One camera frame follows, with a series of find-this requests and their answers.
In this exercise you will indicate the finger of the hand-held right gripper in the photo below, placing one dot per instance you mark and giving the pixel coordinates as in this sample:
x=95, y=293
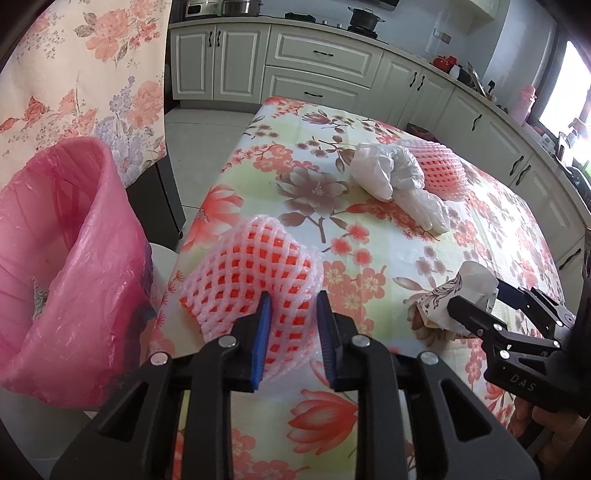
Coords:
x=508, y=290
x=471, y=316

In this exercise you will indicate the pink bin bag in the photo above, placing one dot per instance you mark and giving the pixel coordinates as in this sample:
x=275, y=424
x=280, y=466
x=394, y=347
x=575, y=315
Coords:
x=92, y=277

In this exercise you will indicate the gas stove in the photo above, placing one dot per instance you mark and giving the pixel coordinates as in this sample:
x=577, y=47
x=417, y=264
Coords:
x=318, y=18

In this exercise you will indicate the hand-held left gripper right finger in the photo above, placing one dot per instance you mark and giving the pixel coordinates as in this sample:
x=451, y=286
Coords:
x=327, y=346

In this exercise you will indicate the black cooking pot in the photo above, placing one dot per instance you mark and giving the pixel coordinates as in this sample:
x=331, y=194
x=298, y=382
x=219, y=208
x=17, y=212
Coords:
x=364, y=17

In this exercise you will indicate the white plastic bag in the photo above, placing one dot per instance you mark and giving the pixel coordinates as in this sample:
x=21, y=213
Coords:
x=383, y=170

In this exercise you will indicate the large pink foam fruit net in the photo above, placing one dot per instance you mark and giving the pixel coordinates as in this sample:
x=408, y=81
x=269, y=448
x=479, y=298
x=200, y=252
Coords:
x=438, y=170

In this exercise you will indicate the white rice cooker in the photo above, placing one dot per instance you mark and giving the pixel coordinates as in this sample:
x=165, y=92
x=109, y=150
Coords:
x=203, y=7

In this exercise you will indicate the small pink foam fruit net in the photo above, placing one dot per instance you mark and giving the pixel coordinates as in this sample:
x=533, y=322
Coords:
x=240, y=267

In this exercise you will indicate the person's right hand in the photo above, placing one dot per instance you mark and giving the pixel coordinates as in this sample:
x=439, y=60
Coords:
x=568, y=434

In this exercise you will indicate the floral tablecloth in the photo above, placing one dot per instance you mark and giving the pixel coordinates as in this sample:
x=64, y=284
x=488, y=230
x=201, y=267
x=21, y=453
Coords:
x=369, y=240

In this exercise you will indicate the steel pressure cooker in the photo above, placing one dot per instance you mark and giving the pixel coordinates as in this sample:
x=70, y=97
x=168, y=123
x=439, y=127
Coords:
x=240, y=7

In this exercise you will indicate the red kettle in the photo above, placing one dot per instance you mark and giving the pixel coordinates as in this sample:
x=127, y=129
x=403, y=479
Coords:
x=443, y=62

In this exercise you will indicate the patterned paper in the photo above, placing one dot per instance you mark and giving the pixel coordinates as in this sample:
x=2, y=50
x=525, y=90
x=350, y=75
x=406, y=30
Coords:
x=443, y=295

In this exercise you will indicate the window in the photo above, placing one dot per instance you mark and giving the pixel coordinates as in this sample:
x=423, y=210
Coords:
x=565, y=87

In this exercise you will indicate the dark furniture piece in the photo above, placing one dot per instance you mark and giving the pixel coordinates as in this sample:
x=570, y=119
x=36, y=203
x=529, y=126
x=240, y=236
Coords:
x=157, y=203

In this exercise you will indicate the red floor basket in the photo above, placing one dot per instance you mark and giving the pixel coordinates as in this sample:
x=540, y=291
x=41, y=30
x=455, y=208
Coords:
x=418, y=130

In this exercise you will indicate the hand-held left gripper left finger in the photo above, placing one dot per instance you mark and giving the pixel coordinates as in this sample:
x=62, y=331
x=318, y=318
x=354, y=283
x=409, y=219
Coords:
x=258, y=346

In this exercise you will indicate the single wall socket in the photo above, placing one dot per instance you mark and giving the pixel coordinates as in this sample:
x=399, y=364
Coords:
x=443, y=35

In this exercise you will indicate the pink thermos jug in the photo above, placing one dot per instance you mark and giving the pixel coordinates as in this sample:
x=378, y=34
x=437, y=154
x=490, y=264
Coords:
x=526, y=104

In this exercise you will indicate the white kitchen cabinets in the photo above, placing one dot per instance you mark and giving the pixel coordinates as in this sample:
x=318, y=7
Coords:
x=318, y=50

